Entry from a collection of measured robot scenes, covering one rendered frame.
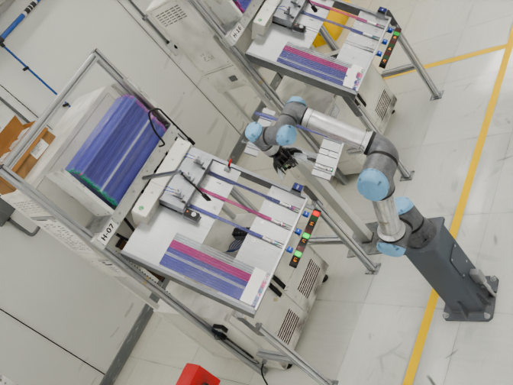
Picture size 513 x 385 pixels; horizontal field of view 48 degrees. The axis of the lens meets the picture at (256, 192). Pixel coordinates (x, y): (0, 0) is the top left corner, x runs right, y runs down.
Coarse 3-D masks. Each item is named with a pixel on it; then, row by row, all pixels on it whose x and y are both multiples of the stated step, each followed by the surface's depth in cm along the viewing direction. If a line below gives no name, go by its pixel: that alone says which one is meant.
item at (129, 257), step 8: (128, 256) 278; (136, 256) 278; (144, 264) 277; (152, 264) 277; (160, 272) 277; (168, 272) 276; (176, 280) 277; (184, 280) 274; (192, 288) 276; (200, 288) 273; (208, 296) 276; (216, 296) 272; (224, 296) 272; (224, 304) 275; (232, 304) 271; (240, 304) 271; (248, 312) 270
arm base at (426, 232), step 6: (426, 222) 253; (432, 222) 257; (420, 228) 251; (426, 228) 252; (432, 228) 254; (414, 234) 252; (420, 234) 252; (426, 234) 252; (432, 234) 253; (414, 240) 253; (420, 240) 253; (426, 240) 254; (432, 240) 253; (408, 246) 259; (414, 246) 255; (420, 246) 254
